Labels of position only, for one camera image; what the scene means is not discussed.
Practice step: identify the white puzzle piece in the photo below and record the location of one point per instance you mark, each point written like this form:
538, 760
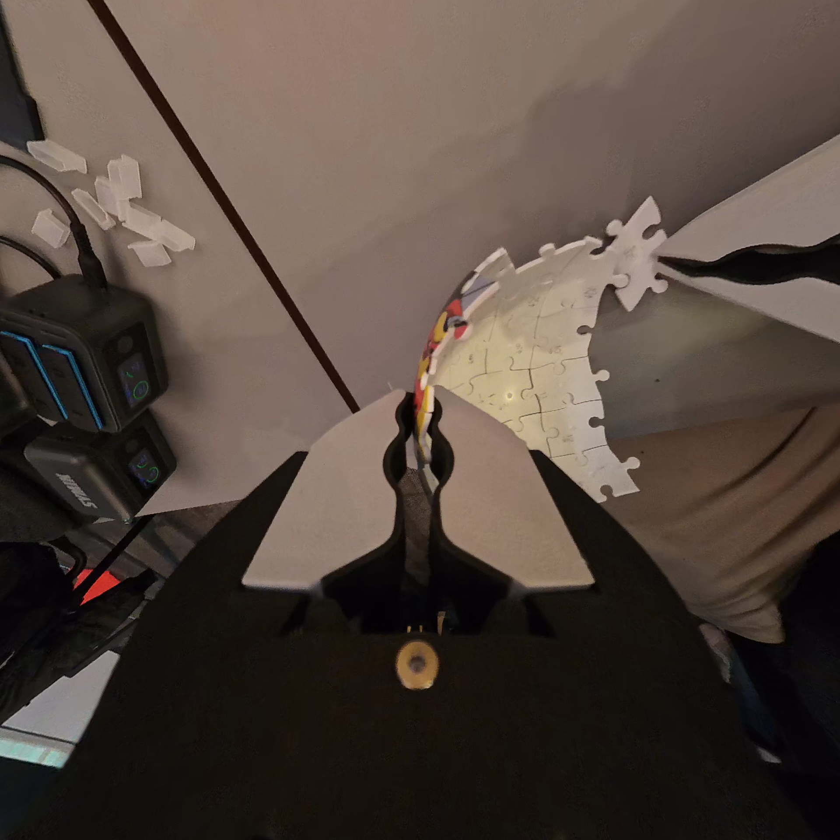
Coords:
633, 262

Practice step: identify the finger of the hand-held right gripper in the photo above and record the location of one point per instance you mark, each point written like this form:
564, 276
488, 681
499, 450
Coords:
781, 210
794, 305

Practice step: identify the person's beige shirt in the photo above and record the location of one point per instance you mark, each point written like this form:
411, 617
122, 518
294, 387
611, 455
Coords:
735, 512

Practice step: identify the red flat object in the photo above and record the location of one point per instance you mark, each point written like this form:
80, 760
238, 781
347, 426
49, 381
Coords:
92, 585

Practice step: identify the black plastic bag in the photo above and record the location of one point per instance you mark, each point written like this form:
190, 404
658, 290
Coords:
39, 643

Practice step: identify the plain black power bank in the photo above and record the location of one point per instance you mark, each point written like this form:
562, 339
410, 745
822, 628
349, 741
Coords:
79, 472

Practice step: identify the pile of clear plastic caps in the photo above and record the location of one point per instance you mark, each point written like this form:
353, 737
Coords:
124, 197

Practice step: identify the dark blue board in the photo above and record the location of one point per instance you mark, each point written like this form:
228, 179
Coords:
16, 65

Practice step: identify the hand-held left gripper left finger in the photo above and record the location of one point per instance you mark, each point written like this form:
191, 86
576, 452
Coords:
328, 512

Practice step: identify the black power bank blue stripes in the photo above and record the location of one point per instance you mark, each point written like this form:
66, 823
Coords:
79, 328

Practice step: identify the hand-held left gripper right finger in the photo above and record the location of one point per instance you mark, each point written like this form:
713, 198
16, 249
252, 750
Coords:
512, 512

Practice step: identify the partly built puzzle ball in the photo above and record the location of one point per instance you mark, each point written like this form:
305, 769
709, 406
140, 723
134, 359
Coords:
525, 341

